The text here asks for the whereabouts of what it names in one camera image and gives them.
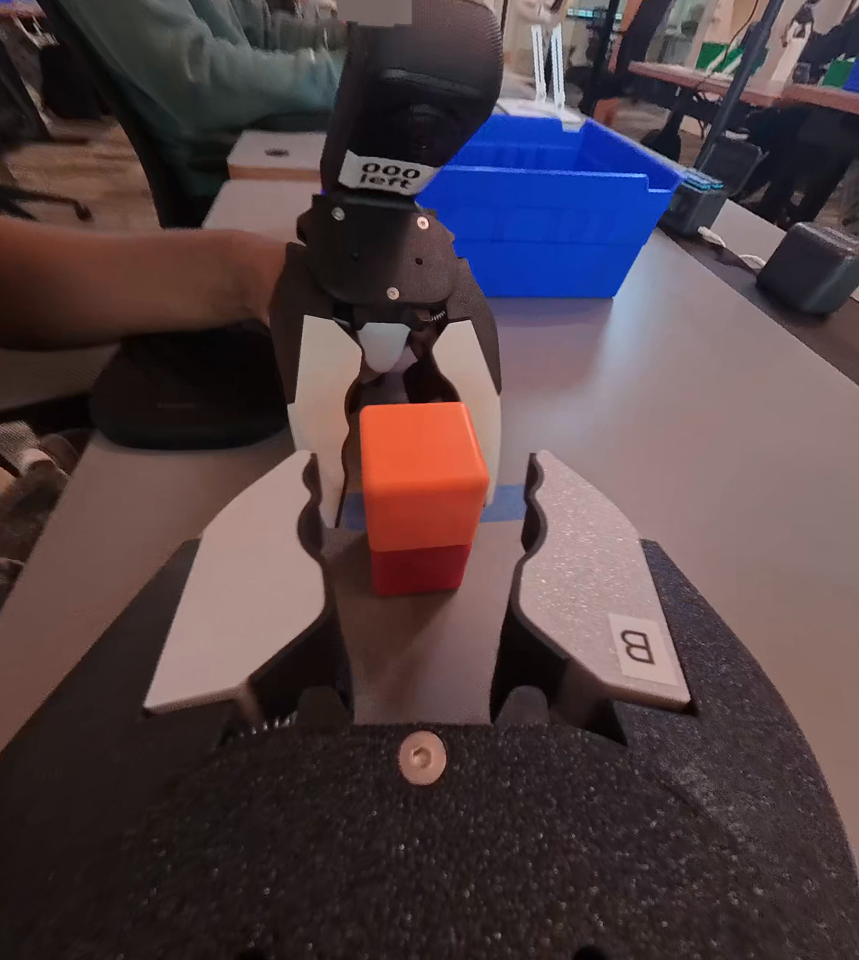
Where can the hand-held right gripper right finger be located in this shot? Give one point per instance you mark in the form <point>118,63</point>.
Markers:
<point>594,585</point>

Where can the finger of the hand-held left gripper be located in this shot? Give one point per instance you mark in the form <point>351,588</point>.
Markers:
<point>321,390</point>
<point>474,375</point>

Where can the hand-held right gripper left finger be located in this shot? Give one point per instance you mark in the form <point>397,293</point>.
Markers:
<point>242,600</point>

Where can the orange foam cube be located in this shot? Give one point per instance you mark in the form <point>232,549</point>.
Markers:
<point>422,472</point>

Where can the blue plastic bin with tag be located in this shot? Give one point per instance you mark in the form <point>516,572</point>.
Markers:
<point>549,232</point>

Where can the red foam cube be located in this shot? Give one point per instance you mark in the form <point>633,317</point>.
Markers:
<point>418,570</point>

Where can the person's left forearm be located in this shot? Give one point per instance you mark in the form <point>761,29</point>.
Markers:
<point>99,285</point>

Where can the blue tape strip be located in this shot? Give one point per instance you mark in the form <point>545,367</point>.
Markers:
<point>508,504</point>

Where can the tan desk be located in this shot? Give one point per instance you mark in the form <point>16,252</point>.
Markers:
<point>272,157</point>

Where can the white display stand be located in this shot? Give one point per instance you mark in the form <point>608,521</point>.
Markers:
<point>549,67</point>

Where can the black box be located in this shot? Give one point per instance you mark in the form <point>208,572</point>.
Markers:
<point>729,165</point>

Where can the dark grey power station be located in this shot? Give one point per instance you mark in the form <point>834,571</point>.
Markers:
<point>812,270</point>

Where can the black light stand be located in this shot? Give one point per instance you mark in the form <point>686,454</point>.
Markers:
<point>737,82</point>

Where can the green box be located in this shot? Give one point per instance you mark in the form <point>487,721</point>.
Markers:
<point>718,58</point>

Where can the black office chair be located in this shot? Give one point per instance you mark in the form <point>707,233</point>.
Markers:
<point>2,112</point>

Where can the wooden desk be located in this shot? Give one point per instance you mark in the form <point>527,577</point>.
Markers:
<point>812,94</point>

